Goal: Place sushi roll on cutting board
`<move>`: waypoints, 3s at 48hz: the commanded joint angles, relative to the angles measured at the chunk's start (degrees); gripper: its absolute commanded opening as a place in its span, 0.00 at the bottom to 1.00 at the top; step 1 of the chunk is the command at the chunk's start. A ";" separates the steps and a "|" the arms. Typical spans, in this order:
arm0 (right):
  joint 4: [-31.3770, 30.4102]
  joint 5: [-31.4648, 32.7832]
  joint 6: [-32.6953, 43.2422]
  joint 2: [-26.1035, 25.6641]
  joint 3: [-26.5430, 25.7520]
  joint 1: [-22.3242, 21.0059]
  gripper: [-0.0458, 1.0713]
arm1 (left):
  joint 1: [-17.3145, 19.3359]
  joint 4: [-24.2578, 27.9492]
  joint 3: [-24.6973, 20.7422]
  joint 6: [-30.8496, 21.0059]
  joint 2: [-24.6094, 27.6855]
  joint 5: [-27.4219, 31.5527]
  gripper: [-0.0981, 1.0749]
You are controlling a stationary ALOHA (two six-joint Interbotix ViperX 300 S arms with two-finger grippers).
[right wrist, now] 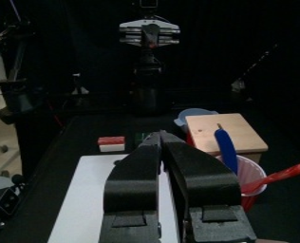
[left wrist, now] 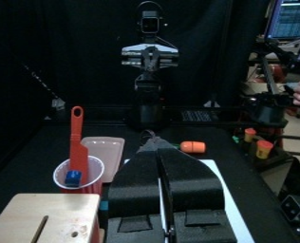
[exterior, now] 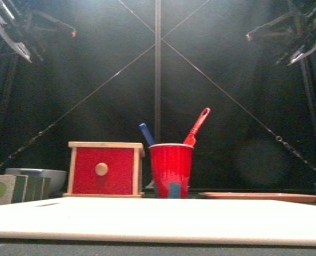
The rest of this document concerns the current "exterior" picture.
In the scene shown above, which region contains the toy sushi roll green centre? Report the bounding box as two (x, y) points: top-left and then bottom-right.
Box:
(0, 173), (52, 206)

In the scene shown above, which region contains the white cutting board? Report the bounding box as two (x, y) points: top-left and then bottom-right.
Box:
(0, 196), (316, 248)

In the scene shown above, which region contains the grey bowl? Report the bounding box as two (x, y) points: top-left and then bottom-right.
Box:
(5, 167), (69, 195)

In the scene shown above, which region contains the red wooden box with knob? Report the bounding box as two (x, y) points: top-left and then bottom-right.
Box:
(62, 141), (147, 199)

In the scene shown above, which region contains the red plastic cup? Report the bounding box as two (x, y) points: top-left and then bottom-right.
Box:
(148, 143), (196, 200)

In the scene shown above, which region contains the brown wooden tray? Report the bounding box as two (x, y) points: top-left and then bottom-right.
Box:
(197, 191), (316, 205)

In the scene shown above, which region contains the blue tape strip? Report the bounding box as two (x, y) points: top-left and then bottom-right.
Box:
(168, 181), (183, 200)

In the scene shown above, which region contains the diagonal brace cable with turnbuckle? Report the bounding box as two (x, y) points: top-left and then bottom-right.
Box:
(117, 0), (316, 182)

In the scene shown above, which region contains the vertical metal frame pole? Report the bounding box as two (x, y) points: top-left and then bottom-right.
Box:
(155, 0), (163, 144)

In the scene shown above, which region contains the red utensil handle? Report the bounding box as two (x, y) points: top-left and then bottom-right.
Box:
(183, 107), (212, 148)

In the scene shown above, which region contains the blue utensil handle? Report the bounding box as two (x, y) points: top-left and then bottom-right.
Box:
(138, 122), (157, 147)

